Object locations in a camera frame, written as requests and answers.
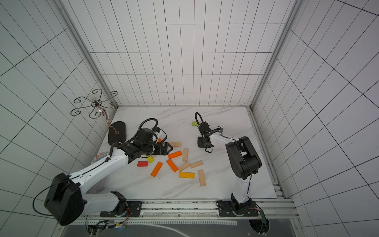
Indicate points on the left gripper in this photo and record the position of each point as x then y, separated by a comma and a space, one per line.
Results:
159, 151

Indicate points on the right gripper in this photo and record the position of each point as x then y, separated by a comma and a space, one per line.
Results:
203, 141

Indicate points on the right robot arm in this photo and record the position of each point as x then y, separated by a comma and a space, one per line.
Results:
244, 161

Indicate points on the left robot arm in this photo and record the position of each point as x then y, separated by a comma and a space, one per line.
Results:
68, 198

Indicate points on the natural wood block vertical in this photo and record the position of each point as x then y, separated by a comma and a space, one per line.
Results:
185, 155

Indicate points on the orange block lower left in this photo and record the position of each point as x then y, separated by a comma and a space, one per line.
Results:
156, 169

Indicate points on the orange block lower middle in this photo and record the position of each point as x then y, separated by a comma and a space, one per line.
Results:
172, 165

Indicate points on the natural wood block small right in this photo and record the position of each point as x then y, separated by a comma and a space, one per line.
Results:
196, 164

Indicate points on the red block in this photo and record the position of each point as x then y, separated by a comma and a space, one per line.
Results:
142, 163

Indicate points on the natural wood block small diagonal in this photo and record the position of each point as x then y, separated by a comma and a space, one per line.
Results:
184, 166

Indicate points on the yellow block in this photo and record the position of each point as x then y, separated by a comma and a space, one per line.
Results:
188, 175

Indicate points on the patterned round plate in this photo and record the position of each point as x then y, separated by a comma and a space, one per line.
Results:
99, 157

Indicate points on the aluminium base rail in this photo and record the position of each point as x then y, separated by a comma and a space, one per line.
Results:
272, 208

